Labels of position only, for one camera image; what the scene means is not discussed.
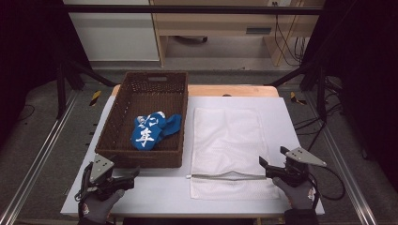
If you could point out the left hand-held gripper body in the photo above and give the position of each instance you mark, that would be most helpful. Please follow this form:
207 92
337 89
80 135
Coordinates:
100 167

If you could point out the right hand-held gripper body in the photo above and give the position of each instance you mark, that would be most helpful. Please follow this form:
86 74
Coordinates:
302 157

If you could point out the blue cloth with white print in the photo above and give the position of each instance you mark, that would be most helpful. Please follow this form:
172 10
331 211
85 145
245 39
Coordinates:
144 137

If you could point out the white mesh laundry bag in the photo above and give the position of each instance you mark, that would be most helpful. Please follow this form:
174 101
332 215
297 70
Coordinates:
228 137

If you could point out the brown wicker basket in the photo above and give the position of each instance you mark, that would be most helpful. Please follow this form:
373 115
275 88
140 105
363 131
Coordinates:
147 103

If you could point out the person's right hand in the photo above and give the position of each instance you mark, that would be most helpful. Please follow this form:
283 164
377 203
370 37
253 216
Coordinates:
298 197

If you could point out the person's left hand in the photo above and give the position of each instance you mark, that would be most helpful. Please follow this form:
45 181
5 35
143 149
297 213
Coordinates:
98 209

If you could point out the white table board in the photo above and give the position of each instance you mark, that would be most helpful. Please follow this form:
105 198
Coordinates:
281 125

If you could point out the yellow black tape marker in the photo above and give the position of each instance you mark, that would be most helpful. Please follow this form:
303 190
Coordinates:
294 97
95 97

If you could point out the black metal stand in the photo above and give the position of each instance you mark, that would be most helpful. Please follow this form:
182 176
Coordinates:
321 93
61 90

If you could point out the wooden table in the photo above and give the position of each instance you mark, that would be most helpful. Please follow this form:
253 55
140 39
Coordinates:
237 90

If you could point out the black curtain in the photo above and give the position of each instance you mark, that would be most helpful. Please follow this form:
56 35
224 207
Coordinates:
366 78
31 47

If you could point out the white cabinet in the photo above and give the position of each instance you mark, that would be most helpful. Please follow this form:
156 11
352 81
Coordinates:
115 34

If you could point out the light wooden desk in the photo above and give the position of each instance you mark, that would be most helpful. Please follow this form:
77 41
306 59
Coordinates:
219 22

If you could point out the aluminium floor rail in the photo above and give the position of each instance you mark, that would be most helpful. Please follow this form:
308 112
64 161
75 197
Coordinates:
344 162
37 156

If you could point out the black horizontal frame bar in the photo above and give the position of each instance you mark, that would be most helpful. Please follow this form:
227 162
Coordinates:
187 9

